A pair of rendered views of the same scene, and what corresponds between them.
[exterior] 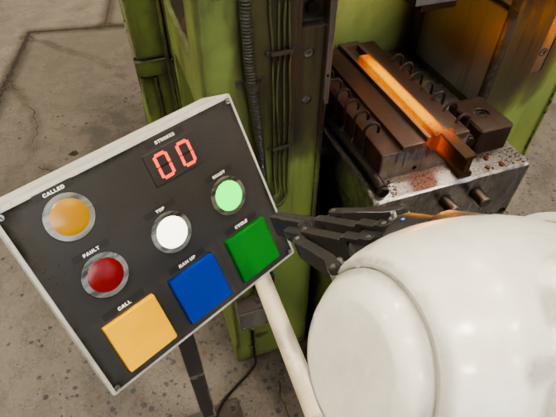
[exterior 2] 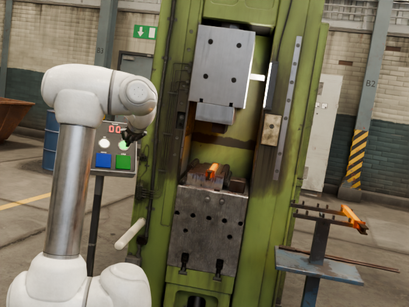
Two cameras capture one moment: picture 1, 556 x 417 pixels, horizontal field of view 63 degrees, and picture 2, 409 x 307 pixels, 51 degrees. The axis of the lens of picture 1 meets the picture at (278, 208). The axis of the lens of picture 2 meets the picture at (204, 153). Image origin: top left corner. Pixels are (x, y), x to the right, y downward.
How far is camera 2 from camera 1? 185 cm
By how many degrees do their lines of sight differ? 45
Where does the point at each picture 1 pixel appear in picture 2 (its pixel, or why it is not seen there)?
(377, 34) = (235, 167)
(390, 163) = (190, 177)
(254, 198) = (130, 150)
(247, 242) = (122, 158)
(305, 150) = (172, 177)
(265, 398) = not seen: outside the picture
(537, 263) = not seen: hidden behind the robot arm
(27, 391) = not seen: hidden behind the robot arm
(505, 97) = (263, 187)
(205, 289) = (103, 161)
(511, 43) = (258, 161)
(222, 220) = (118, 150)
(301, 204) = (167, 206)
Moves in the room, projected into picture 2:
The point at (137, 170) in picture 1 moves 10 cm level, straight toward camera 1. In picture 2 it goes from (104, 126) to (98, 127)
